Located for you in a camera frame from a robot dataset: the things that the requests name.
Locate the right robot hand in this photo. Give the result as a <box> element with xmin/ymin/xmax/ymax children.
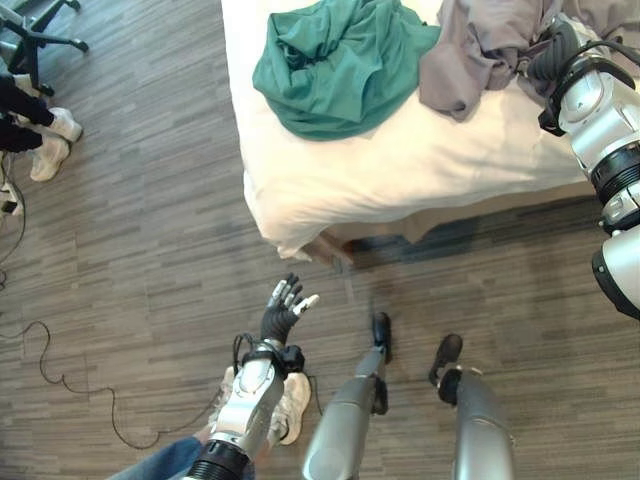
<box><xmin>519</xmin><ymin>13</ymin><xmax>599</xmax><ymax>96</ymax></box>

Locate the white bed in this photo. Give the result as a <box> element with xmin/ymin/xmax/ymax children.
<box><xmin>220</xmin><ymin>0</ymin><xmax>640</xmax><ymax>261</ymax></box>

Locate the seated person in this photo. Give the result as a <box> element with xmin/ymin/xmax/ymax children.
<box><xmin>0</xmin><ymin>73</ymin><xmax>84</xmax><ymax>182</ymax></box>

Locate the right silver robot leg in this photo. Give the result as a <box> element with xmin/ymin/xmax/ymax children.
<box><xmin>428</xmin><ymin>333</ymin><xmax>517</xmax><ymax>480</ymax></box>

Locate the left silver robot leg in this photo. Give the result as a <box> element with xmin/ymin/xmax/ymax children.
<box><xmin>301</xmin><ymin>311</ymin><xmax>394</xmax><ymax>480</ymax></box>

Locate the silver robot leg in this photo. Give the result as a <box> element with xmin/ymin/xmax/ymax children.
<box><xmin>428</xmin><ymin>333</ymin><xmax>517</xmax><ymax>480</ymax></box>
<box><xmin>301</xmin><ymin>311</ymin><xmax>394</xmax><ymax>480</ymax></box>

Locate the black floor cable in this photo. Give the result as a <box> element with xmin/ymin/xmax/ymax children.
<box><xmin>0</xmin><ymin>319</ymin><xmax>221</xmax><ymax>451</ymax></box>

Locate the black office chair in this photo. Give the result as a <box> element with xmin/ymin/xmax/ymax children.
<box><xmin>0</xmin><ymin>0</ymin><xmax>90</xmax><ymax>98</ymax></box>

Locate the grey bed cloth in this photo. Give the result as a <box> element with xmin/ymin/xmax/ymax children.
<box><xmin>417</xmin><ymin>0</ymin><xmax>566</xmax><ymax>122</ymax></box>

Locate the green bed cloth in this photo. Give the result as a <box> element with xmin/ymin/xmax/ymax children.
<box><xmin>251</xmin><ymin>0</ymin><xmax>443</xmax><ymax>142</ymax></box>

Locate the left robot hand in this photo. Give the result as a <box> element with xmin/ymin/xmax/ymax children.
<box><xmin>259</xmin><ymin>272</ymin><xmax>321</xmax><ymax>347</ymax></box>

